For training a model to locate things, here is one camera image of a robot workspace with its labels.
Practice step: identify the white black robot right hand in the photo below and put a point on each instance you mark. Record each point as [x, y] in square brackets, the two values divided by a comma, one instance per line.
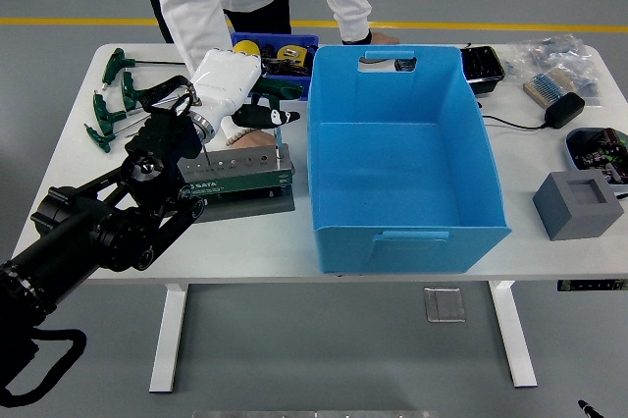
[588, 410]

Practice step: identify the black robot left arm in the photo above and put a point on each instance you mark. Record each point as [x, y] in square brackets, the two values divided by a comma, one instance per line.
[88, 231]

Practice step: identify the yellow foam ball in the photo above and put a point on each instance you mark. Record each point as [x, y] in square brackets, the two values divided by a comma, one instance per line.
[246, 47]

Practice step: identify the small black device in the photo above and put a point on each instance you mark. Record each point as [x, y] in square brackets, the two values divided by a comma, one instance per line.
[406, 65]

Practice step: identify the black wrist watch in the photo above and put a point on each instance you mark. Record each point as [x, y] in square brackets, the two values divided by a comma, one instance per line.
[360, 39]

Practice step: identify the dark metal tool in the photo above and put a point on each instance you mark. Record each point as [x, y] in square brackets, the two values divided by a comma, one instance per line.
[287, 67]

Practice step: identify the person's left hand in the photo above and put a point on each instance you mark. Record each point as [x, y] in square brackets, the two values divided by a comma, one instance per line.
[382, 39]

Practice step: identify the white table leg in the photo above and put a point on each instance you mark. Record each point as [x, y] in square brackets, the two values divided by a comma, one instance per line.
[515, 339]
[164, 339]

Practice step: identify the grey block with square recess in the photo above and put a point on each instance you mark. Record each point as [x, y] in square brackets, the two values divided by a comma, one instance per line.
[564, 212]

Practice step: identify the taped resistor strip pack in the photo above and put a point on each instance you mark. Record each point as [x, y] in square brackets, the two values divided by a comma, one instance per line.
[544, 84]

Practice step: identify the dark blue plastic bin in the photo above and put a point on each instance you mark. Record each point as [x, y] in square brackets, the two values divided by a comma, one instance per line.
[275, 38]

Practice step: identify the clear plastic component bags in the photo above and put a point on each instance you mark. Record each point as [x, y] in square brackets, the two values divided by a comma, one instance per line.
[554, 52]

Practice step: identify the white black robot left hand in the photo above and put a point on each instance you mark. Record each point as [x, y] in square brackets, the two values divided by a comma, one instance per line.
[223, 79]

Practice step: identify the green grey hex key holder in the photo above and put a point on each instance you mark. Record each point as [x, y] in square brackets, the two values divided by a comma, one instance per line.
[245, 182]

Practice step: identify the person's left forearm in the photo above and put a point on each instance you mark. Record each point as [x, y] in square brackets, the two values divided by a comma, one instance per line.
[350, 11]

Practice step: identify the silver floor plate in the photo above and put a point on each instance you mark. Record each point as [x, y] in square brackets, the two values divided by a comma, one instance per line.
[444, 305]

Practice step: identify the black round part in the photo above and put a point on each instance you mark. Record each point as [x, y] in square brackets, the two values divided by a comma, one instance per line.
[269, 51]

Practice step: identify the yellow tape measure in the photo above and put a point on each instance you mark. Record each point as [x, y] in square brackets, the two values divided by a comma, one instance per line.
[289, 52]

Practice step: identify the light blue folding box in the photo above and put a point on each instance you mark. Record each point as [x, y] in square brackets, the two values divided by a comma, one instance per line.
[392, 168]

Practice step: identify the blue-grey tray with electronics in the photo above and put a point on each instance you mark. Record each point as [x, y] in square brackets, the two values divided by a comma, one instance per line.
[596, 155]

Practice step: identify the person's right forearm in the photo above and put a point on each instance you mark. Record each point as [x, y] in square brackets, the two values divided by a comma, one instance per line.
[196, 35]

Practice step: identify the person's right hand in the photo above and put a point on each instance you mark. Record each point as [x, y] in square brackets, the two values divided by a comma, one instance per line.
[255, 139]

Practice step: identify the black power adapter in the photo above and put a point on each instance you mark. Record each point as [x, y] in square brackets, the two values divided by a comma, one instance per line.
[564, 111]

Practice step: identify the black plastic tray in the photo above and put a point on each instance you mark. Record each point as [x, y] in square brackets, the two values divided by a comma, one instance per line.
[483, 67]

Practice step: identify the black table control panel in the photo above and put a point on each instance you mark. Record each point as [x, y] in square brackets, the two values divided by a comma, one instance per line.
[593, 285]

